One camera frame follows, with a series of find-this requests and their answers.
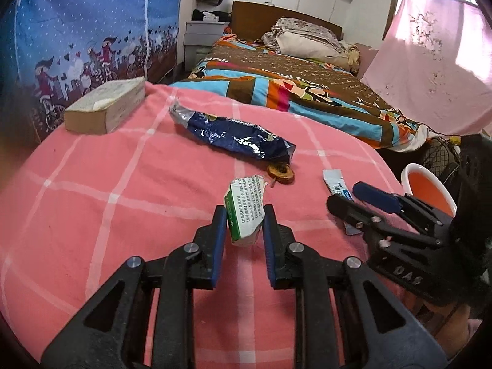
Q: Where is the grey nightstand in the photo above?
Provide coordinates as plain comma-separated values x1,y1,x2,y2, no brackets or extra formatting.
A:
184,20,230,49

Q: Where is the brown wooden headboard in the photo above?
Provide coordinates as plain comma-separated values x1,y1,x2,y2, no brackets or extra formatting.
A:
231,1,343,42

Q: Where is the pink hanging sheet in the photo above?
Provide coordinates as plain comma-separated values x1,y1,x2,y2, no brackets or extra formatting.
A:
359,0,492,137

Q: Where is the dark blue snack wrapper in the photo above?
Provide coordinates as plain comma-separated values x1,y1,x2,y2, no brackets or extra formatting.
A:
169,99,297,166

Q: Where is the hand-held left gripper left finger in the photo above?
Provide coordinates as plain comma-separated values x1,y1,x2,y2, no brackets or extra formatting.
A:
40,204,228,369

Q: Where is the beige folded blanket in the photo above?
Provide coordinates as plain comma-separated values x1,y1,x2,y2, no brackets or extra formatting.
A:
345,43,363,76

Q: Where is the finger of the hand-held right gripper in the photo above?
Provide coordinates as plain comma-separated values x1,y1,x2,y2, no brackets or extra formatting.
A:
327,194,443,249
351,181,443,235

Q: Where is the person's right forearm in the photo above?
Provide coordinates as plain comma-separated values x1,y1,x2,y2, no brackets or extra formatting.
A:
419,302,481,359

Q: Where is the brown cord loop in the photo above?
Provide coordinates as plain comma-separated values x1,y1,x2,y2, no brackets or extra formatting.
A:
266,163,296,187

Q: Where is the white bin orange inside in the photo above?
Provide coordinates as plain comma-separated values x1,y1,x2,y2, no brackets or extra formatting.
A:
400,162,459,218

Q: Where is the thick beige book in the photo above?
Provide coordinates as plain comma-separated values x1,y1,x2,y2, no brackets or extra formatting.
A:
63,76,147,135

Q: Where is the torn white green carton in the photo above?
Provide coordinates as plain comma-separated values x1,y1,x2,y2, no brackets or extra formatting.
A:
224,175,268,247

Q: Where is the blue printed wardrobe cover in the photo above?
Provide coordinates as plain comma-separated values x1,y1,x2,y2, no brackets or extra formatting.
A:
0,0,185,144

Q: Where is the black bag on nightstand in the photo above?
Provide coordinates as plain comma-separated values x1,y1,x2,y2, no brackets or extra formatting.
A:
192,8,232,22

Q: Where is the colourful striped bed blanket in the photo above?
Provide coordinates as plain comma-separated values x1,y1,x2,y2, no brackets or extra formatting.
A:
169,33,430,150

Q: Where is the black mesh fan guard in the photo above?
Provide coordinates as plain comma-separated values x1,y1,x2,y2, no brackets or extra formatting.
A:
421,136,464,191

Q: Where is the white blue small tube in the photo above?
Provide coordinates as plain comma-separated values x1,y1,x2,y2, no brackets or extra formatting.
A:
322,168,363,236

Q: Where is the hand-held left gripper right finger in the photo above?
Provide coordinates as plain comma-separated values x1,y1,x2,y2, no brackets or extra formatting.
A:
262,204,449,369

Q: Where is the patterned folded quilt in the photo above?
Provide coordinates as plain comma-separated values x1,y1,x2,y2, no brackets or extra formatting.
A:
261,17,348,52

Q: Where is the cream pillow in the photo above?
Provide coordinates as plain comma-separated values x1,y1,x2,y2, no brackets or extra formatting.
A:
277,31,347,64

